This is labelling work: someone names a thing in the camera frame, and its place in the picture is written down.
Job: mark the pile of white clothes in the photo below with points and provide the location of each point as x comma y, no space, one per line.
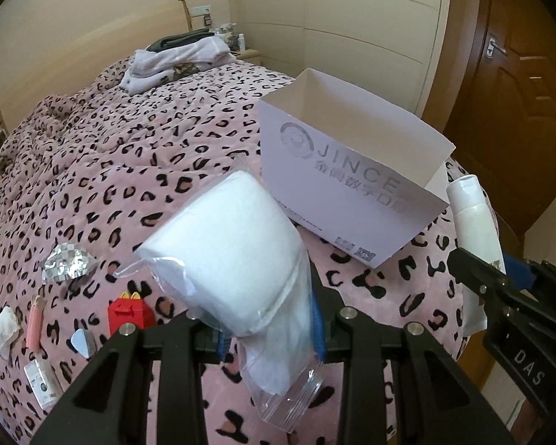
167,62

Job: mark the white cream tube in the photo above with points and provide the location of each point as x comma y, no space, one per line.
472,222

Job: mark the white sock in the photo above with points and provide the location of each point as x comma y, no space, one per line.
3,333

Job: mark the clear cotton swab box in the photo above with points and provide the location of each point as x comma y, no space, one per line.
44,382

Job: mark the red house-shaped toy box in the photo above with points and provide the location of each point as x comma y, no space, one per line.
129,313

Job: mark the brown wooden door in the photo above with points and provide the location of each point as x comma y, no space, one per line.
523,116

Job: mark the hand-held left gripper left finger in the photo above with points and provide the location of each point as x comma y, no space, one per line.
219,348

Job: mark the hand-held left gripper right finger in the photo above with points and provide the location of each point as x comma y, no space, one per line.
316,329

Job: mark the pink leopard print blanket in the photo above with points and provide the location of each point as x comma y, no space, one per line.
120,171

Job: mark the crumpled silver foil wrapper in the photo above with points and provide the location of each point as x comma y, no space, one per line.
69,262

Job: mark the clear bag of cotton pads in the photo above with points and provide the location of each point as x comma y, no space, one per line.
227,250

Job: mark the white paper box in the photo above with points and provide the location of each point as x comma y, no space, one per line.
343,171

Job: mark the pink hair roller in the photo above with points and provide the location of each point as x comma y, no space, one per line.
34,324

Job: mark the light wooden headboard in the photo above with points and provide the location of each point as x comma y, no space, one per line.
83,41

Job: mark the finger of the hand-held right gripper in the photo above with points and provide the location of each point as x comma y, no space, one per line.
477,271
521,273

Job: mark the dark folded garment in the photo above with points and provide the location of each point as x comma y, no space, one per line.
176,41

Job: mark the wall socket panel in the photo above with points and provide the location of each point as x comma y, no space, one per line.
199,15

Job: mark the light wooden nightstand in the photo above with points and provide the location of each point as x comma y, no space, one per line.
250,55

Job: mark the small white bottle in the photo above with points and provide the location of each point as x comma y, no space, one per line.
242,42

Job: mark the small silver triangular packet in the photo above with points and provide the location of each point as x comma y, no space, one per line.
84,343

